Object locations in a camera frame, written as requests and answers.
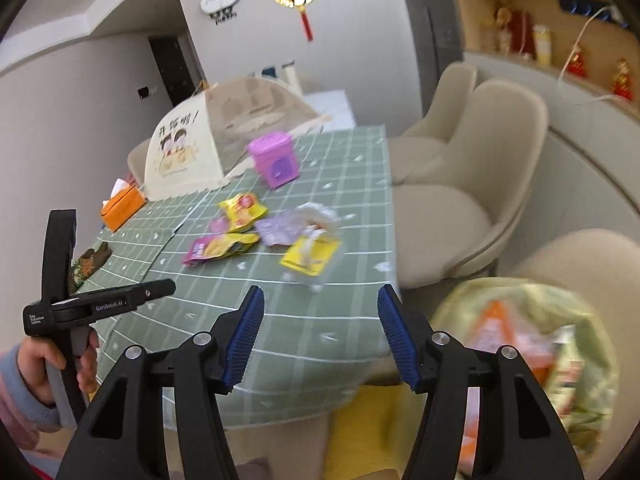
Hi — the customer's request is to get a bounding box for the white low cabinet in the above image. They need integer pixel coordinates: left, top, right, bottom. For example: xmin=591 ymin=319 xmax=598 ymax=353
xmin=302 ymin=90 xmax=359 ymax=131

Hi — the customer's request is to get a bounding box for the yellow-green plastic trash bag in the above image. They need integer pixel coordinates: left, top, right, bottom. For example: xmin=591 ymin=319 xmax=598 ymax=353
xmin=430 ymin=280 xmax=622 ymax=480

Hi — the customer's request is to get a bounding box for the dark door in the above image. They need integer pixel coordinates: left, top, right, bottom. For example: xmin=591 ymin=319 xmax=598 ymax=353
xmin=148 ymin=35 xmax=202 ymax=109

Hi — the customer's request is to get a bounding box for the purple toy bin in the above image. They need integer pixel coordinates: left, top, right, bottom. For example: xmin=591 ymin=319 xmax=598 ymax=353
xmin=246 ymin=131 xmax=301 ymax=190

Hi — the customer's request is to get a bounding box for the purple plastic packet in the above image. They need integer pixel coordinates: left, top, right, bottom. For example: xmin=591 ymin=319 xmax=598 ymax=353
xmin=255 ymin=210 xmax=306 ymax=247

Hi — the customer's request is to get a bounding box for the person's left hand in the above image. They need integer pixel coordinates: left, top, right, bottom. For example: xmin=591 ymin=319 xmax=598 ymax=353
xmin=17 ymin=337 xmax=102 ymax=397

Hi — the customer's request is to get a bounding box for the beige chair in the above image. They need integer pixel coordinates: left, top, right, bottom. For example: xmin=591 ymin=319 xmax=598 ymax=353
xmin=392 ymin=79 xmax=550 ymax=292
xmin=399 ymin=61 xmax=479 ymax=152
xmin=500 ymin=229 xmax=640 ymax=480
xmin=127 ymin=139 xmax=152 ymax=187

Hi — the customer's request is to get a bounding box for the black power strip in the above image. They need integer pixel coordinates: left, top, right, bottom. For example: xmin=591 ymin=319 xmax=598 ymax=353
xmin=557 ymin=0 xmax=632 ymax=29

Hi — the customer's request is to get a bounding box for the beige mesh food cover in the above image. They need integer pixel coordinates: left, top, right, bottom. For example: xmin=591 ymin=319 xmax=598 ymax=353
xmin=144 ymin=79 xmax=334 ymax=202

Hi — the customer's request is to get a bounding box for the white charging cable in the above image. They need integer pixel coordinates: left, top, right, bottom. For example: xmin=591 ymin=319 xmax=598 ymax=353
xmin=557 ymin=5 xmax=622 ymax=106

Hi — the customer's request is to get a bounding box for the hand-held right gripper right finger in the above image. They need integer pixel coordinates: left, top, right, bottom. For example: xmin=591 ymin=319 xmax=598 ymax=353
xmin=376 ymin=284 xmax=586 ymax=480

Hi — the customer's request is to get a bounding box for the red gift box with flower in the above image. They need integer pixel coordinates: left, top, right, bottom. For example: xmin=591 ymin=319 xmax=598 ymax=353
xmin=492 ymin=0 xmax=536 ymax=59

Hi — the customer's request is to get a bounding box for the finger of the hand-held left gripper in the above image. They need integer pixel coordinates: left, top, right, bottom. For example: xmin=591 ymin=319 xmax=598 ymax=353
xmin=127 ymin=280 xmax=177 ymax=308

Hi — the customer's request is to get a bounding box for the pink and yellow snack packet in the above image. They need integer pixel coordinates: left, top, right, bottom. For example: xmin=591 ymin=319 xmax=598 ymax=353
xmin=181 ymin=232 xmax=261 ymax=267

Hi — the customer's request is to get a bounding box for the yellow cushion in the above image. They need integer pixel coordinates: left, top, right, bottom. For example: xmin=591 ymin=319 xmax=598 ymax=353
xmin=324 ymin=384 xmax=437 ymax=480

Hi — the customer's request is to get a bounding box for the orange tissue box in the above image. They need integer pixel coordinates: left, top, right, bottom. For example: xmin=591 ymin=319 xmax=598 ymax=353
xmin=99 ymin=179 xmax=149 ymax=232

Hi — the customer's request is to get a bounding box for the dark patterned snack packet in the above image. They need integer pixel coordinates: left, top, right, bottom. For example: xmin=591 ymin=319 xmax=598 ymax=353
xmin=71 ymin=241 xmax=114 ymax=292

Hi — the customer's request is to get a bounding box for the green checked tablecloth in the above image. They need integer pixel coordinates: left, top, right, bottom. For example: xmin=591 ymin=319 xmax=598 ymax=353
xmin=70 ymin=124 xmax=401 ymax=432

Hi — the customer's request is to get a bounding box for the person's left forearm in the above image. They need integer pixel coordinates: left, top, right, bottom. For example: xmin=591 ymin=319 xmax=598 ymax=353
xmin=0 ymin=349 xmax=65 ymax=453

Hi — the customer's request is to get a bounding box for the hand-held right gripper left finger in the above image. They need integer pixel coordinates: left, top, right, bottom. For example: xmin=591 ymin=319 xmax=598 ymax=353
xmin=56 ymin=285 xmax=266 ymax=480

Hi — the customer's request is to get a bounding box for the large orange snack bag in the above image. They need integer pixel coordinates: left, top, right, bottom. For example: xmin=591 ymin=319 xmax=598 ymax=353
xmin=459 ymin=300 xmax=557 ymax=467

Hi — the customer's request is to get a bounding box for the small red figurine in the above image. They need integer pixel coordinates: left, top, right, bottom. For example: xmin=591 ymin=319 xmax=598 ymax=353
xmin=567 ymin=42 xmax=589 ymax=79
xmin=610 ymin=58 xmax=634 ymax=104

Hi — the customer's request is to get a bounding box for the white bottle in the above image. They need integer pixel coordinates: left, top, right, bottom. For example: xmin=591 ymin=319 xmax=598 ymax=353
xmin=280 ymin=60 xmax=304 ymax=94

